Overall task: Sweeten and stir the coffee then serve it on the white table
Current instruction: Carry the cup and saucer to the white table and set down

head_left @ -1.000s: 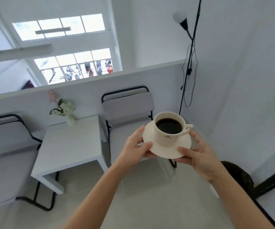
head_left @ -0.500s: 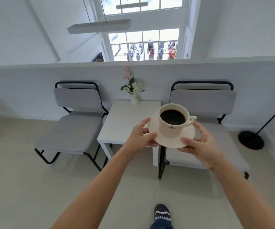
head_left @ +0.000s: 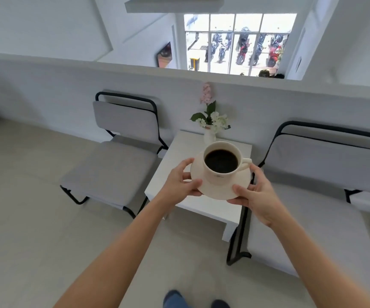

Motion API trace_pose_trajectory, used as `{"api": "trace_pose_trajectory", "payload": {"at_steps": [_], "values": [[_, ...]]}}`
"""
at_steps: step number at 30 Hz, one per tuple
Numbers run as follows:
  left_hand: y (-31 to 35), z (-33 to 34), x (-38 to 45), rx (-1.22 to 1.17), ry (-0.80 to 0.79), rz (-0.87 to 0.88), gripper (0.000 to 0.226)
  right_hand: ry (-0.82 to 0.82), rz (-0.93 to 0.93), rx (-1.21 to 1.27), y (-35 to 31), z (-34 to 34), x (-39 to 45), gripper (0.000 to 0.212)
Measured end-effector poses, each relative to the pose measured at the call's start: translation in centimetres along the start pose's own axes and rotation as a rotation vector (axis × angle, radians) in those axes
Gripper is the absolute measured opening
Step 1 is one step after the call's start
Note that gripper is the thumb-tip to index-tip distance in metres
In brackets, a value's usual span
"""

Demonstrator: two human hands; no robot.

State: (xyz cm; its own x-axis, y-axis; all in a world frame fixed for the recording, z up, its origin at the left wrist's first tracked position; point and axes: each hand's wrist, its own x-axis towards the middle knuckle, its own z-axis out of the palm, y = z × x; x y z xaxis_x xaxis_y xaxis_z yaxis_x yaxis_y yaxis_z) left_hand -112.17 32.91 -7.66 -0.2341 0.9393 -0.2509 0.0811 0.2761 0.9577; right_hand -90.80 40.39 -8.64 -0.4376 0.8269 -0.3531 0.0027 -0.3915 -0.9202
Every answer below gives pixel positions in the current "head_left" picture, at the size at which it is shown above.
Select white saucer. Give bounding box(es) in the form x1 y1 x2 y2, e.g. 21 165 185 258
190 150 253 201

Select grey cushioned black-frame chair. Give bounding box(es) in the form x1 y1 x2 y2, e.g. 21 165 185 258
59 91 170 219
226 121 370 305

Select person's left forearm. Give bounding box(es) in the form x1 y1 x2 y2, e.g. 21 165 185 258
53 195 179 308

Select person's right hand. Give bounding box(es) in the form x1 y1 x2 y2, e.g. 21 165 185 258
226 163 290 229

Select dark framed wall picture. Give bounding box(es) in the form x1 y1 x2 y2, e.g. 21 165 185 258
157 41 172 68

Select white coffee cup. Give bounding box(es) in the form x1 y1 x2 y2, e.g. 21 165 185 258
202 141 253 187

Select person's left foot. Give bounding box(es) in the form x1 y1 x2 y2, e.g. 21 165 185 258
163 290 189 308

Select person's left hand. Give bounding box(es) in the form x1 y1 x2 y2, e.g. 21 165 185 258
154 157 204 210

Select white and pink flowers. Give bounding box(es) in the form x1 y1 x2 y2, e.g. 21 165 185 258
190 82 231 134

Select row of parked motorcycles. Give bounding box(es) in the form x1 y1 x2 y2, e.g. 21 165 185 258
204 27 285 68

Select white table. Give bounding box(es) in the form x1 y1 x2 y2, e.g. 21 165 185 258
144 130 253 243

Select person's right forearm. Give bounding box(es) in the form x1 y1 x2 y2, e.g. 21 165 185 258
268 210 370 308

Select white-framed grid window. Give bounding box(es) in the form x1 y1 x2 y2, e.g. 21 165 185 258
184 13 297 77

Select white flower vase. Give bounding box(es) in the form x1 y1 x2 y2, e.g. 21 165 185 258
203 125 217 146

